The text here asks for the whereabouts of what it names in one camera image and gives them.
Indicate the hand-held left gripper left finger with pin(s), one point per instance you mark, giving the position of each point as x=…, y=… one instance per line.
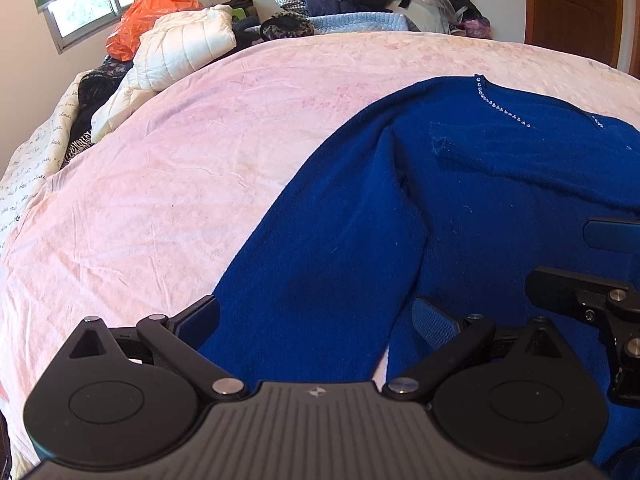
x=200, y=321

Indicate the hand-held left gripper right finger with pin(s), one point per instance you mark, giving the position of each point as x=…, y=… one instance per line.
x=431, y=321

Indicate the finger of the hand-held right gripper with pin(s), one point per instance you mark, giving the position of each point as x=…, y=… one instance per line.
x=560, y=287
x=612, y=235

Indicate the blue knit sweater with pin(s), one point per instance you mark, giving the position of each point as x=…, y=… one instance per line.
x=350, y=235

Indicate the black patterned clothes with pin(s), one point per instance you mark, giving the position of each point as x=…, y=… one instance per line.
x=92, y=95

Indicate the pink bed sheet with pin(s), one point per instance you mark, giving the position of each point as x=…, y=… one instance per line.
x=175, y=185

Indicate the brown wooden door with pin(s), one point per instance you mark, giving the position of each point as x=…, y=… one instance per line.
x=575, y=10

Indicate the white script print quilt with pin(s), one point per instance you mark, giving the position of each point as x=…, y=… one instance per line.
x=30, y=150

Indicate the purple bag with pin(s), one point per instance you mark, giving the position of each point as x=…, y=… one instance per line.
x=475, y=25

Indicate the white puffer jacket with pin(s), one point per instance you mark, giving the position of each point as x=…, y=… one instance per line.
x=180, y=45

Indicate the clear plastic bag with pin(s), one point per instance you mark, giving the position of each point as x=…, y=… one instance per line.
x=425, y=10

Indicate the dark mottled garment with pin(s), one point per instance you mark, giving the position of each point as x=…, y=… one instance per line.
x=285, y=27

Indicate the light blue knitted garment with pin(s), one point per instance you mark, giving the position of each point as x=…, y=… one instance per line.
x=350, y=22

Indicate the green and black garment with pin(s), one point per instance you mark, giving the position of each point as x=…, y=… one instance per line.
x=240, y=13

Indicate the orange plastic bag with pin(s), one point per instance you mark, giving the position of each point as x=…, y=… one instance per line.
x=150, y=10

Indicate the window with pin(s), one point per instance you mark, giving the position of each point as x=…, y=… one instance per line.
x=80, y=10

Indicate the navy padded jacket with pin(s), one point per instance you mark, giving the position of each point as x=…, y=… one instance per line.
x=320, y=2

